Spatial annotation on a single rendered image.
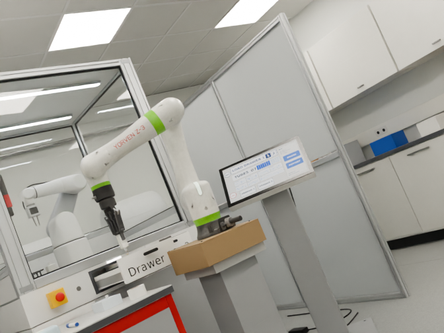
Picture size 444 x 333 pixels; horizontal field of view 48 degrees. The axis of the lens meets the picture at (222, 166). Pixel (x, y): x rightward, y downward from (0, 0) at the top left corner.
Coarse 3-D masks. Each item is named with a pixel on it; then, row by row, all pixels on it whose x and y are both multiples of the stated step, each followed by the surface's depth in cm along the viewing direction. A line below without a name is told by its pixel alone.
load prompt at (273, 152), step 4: (268, 152) 296; (272, 152) 295; (276, 152) 293; (260, 156) 296; (264, 156) 295; (268, 156) 294; (272, 156) 293; (252, 160) 297; (256, 160) 296; (260, 160) 294; (264, 160) 293; (240, 164) 299; (244, 164) 297; (248, 164) 296; (252, 164) 295; (232, 168) 299; (236, 168) 298; (240, 168) 296; (244, 168) 295; (232, 172) 297
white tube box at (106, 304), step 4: (112, 296) 208; (116, 296) 202; (120, 296) 202; (104, 300) 205; (108, 300) 199; (112, 300) 200; (116, 300) 201; (120, 300) 202; (92, 304) 207; (96, 304) 202; (100, 304) 199; (104, 304) 198; (108, 304) 199; (112, 304) 200; (116, 304) 201; (92, 308) 206; (96, 308) 203; (100, 308) 200; (104, 308) 197; (108, 308) 198; (96, 312) 204
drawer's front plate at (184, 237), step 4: (188, 232) 275; (176, 236) 269; (180, 236) 271; (184, 236) 272; (188, 236) 274; (180, 240) 270; (184, 240) 271; (188, 240) 273; (176, 244) 268; (180, 244) 269
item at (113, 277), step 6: (114, 270) 220; (96, 276) 241; (102, 276) 231; (108, 276) 226; (114, 276) 221; (120, 276) 217; (96, 282) 237; (102, 282) 232; (108, 282) 227; (114, 282) 223
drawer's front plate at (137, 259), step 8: (168, 240) 229; (144, 248) 220; (152, 248) 223; (160, 248) 225; (168, 248) 227; (128, 256) 215; (136, 256) 217; (144, 256) 219; (152, 256) 221; (160, 256) 224; (120, 264) 212; (128, 264) 214; (136, 264) 216; (160, 264) 222; (168, 264) 225; (128, 272) 213; (136, 272) 215; (144, 272) 217; (152, 272) 219; (128, 280) 211
